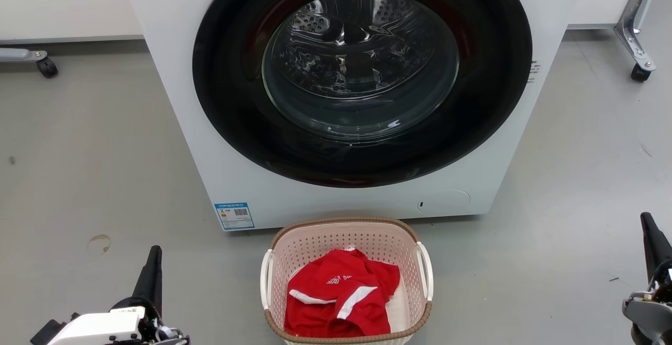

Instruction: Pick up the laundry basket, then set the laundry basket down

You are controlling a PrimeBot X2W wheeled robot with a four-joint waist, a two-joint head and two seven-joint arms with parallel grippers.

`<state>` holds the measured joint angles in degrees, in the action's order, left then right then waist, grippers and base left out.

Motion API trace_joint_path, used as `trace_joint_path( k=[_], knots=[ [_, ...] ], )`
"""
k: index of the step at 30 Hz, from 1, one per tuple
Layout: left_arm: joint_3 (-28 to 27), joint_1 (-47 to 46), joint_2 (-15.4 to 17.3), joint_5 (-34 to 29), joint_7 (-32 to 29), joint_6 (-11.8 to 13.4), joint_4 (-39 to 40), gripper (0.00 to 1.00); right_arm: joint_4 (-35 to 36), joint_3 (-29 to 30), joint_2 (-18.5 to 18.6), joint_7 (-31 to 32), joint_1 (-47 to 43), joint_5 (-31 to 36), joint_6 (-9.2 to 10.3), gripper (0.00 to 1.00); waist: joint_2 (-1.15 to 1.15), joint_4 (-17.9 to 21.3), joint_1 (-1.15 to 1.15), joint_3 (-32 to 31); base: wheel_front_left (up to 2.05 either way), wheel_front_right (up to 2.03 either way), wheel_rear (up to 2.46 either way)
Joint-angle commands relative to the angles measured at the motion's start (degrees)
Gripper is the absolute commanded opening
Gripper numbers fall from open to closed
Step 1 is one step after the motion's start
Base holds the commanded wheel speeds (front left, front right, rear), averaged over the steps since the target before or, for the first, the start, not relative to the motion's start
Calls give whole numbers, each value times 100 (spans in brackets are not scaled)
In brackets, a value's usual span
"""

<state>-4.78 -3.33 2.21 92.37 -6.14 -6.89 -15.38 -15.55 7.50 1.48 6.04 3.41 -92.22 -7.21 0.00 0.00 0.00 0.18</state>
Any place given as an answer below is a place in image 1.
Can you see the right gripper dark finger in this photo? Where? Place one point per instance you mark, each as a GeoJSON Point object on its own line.
{"type": "Point", "coordinates": [656, 248]}

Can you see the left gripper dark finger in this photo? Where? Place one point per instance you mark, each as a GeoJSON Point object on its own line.
{"type": "Point", "coordinates": [150, 276]}

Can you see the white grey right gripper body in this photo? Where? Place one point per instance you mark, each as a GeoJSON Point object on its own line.
{"type": "Point", "coordinates": [653, 316]}

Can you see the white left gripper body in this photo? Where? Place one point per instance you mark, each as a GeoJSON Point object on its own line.
{"type": "Point", "coordinates": [97, 326]}

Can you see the beige perforated laundry basket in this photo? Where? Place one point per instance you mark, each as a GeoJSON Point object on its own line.
{"type": "Point", "coordinates": [325, 237]}

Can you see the blue energy label sticker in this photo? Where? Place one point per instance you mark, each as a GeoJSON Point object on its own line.
{"type": "Point", "coordinates": [234, 216]}

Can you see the white front-load washing machine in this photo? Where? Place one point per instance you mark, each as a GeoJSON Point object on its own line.
{"type": "Point", "coordinates": [178, 124]}

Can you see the black caster wheel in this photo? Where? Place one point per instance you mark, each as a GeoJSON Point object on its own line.
{"type": "Point", "coordinates": [640, 73]}
{"type": "Point", "coordinates": [47, 67]}

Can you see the red shirt with white stripes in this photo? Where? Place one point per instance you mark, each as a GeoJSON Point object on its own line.
{"type": "Point", "coordinates": [325, 303]}

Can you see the round black glass washer door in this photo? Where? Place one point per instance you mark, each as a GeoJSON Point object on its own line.
{"type": "Point", "coordinates": [231, 98]}

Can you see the oval white filter cover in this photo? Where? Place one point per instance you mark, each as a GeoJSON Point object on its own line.
{"type": "Point", "coordinates": [446, 202]}

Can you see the grey metal stand leg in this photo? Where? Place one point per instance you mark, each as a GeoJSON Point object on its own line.
{"type": "Point", "coordinates": [18, 54]}
{"type": "Point", "coordinates": [632, 24]}

